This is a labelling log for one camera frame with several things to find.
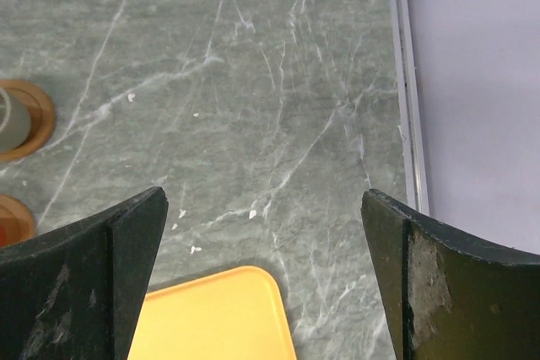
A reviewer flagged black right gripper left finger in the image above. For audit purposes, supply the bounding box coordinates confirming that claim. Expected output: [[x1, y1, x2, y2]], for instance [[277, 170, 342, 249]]
[[1, 187, 168, 359]]

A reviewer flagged white wall edge trim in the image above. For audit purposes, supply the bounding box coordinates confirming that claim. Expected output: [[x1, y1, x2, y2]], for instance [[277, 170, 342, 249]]
[[389, 0, 429, 215]]

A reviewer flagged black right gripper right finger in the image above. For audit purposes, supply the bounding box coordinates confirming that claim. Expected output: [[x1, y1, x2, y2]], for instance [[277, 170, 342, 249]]
[[361, 189, 539, 360]]

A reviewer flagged tan wooden coaster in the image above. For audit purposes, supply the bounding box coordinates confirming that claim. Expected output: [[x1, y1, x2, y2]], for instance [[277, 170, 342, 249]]
[[1, 79, 56, 162]]

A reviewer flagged yellow plastic tray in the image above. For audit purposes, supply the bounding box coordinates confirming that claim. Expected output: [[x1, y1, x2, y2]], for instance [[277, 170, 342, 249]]
[[128, 266, 296, 360]]

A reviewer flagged orange copper cup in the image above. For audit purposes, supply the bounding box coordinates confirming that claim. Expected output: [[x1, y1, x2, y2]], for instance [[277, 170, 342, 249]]
[[0, 213, 20, 247]]

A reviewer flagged light orange wooden coaster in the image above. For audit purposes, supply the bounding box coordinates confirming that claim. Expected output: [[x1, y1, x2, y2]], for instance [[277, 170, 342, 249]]
[[1, 195, 35, 244]]

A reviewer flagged grey yellow-handled cup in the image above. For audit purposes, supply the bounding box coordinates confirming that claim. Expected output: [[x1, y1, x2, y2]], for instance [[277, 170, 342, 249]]
[[1, 88, 31, 153]]

